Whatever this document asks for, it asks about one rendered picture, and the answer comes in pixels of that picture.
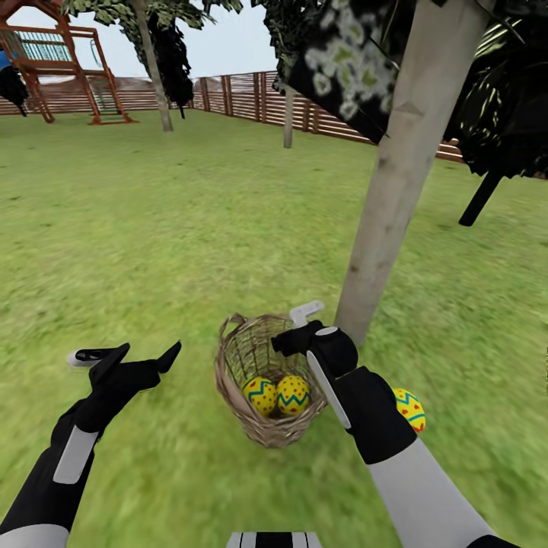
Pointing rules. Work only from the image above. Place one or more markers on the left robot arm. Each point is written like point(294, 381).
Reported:
point(43, 513)

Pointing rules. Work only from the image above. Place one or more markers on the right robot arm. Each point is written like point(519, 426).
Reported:
point(426, 508)

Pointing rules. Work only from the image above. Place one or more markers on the wicker basket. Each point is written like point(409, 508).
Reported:
point(273, 430)

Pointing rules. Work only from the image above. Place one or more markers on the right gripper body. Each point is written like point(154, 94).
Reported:
point(291, 340)

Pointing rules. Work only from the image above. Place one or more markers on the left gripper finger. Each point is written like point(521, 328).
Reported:
point(163, 363)
point(100, 373)

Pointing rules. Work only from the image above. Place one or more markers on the easter egg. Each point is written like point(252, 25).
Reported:
point(292, 395)
point(261, 392)
point(411, 408)

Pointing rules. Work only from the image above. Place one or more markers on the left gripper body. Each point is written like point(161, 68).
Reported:
point(108, 403)

